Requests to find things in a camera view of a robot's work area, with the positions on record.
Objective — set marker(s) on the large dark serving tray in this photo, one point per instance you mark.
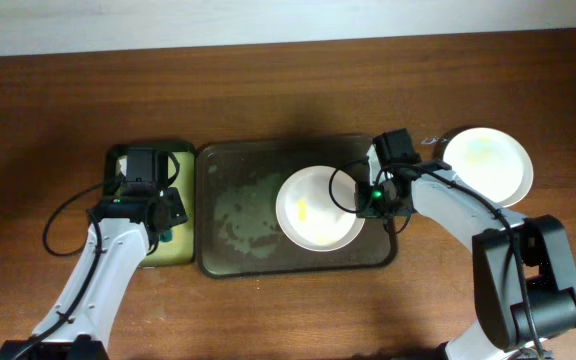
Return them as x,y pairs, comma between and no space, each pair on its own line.
237,233

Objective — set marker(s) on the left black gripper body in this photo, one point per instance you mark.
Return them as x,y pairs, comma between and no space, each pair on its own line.
166,235

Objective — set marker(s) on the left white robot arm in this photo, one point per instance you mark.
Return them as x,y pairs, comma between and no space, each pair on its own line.
123,231

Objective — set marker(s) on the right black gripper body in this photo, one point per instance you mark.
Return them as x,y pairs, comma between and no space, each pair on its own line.
378,199

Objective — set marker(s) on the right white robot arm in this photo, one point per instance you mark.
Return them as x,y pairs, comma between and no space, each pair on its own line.
524,272

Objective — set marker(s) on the white plate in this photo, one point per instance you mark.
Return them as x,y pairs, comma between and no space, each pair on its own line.
314,208
491,162

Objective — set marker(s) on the yellow green sponge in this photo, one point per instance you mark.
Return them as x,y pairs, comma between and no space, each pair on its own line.
166,236

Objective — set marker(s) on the small tray with soapy water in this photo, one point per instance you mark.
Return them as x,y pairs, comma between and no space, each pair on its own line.
176,167

